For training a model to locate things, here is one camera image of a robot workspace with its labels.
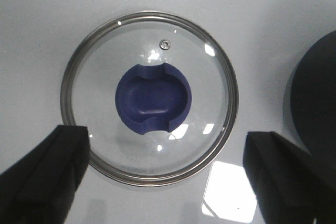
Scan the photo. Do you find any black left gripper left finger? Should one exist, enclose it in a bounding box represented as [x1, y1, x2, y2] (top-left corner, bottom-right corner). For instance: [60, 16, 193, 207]
[1, 125, 90, 223]

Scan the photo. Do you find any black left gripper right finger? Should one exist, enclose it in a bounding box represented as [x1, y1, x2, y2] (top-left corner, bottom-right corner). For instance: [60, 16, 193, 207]
[243, 132, 335, 223]

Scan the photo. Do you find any dark blue saucepan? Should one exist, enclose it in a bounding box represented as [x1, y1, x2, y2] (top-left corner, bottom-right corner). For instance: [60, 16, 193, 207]
[289, 31, 335, 163]

